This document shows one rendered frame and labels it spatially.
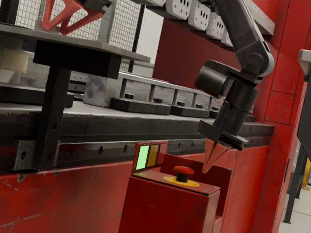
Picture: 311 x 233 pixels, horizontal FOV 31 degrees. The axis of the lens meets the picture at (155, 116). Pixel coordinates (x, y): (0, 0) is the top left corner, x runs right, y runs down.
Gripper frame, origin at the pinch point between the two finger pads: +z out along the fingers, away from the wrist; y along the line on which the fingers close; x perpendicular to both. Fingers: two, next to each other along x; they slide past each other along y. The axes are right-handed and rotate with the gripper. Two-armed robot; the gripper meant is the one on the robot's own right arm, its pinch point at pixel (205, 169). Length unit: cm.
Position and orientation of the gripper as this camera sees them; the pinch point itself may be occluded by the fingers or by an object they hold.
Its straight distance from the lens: 117.8
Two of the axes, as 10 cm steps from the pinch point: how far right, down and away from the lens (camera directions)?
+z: -4.3, 9.0, 1.2
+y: -8.5, -4.4, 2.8
